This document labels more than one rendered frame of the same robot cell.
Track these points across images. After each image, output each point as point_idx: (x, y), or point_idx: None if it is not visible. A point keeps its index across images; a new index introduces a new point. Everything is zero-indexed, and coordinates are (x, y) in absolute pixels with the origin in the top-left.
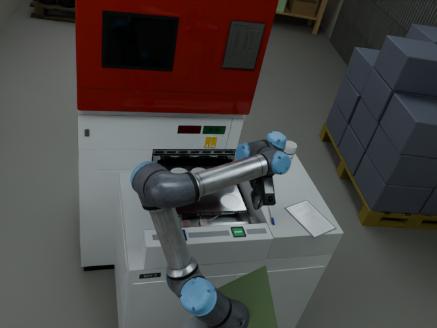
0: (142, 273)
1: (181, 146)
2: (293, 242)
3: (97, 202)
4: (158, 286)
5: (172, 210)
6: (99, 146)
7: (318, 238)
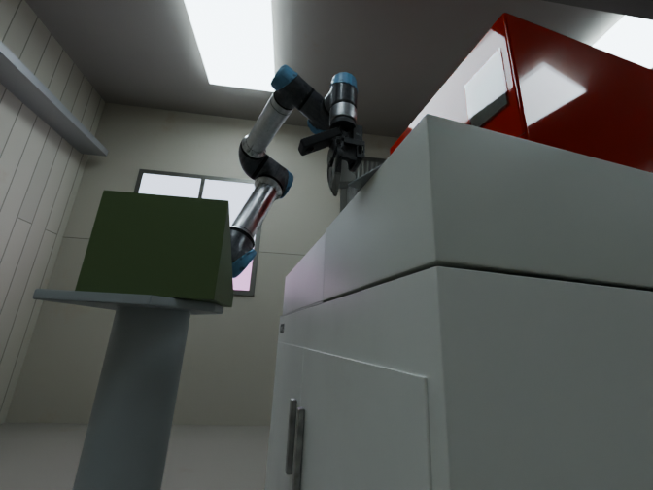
0: (281, 323)
1: None
2: (342, 230)
3: None
4: (281, 353)
5: (258, 185)
6: None
7: (371, 192)
